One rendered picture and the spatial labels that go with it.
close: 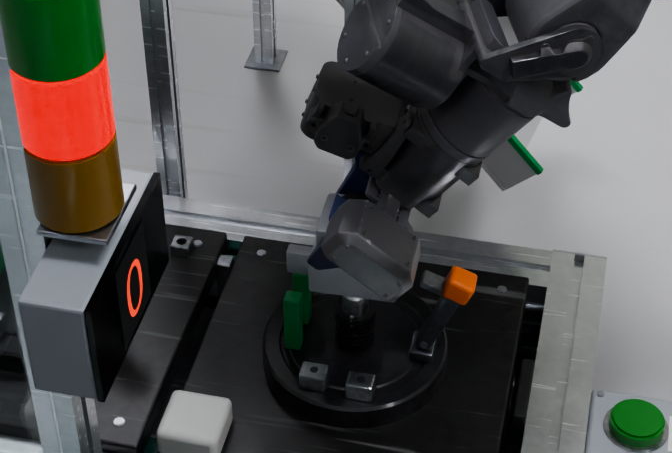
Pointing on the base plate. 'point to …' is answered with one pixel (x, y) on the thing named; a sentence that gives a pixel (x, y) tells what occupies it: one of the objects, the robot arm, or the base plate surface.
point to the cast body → (338, 280)
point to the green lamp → (54, 32)
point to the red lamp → (65, 114)
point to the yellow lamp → (77, 190)
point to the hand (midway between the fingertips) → (348, 217)
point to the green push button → (636, 423)
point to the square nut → (181, 245)
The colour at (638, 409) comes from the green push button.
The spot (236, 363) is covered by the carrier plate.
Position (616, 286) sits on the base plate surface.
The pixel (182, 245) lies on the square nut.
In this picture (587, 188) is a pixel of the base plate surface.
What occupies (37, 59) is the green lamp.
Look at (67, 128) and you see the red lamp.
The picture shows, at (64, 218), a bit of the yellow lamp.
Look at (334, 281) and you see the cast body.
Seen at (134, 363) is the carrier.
